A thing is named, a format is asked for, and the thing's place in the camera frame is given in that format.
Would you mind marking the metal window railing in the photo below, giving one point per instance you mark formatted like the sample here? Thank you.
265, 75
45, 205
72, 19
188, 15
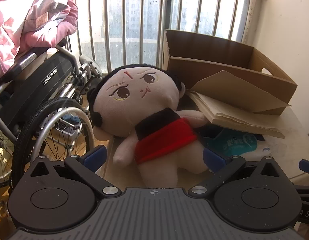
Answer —
166, 5

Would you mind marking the pink patterned quilt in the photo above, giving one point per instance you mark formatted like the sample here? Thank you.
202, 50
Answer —
32, 17

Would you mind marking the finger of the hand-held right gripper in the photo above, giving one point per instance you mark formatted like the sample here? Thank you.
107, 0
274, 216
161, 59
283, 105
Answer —
307, 166

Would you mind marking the brown cardboard box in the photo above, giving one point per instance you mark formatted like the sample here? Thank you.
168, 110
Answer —
219, 52

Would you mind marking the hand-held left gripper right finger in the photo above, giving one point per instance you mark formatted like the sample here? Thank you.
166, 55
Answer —
214, 160

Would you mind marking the teal tissue pack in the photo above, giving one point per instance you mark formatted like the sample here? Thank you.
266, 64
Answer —
234, 142

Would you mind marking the white desktop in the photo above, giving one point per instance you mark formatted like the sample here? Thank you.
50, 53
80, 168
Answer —
297, 135

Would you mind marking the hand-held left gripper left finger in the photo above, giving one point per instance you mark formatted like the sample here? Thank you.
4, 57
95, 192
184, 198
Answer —
94, 158

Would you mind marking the open book brown cover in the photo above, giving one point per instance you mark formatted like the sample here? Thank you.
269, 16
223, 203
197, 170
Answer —
232, 116

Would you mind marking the plush doll red shirt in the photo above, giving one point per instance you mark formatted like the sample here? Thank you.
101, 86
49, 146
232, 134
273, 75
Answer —
134, 92

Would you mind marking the black folding wheelchair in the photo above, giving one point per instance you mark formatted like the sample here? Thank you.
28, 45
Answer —
44, 80

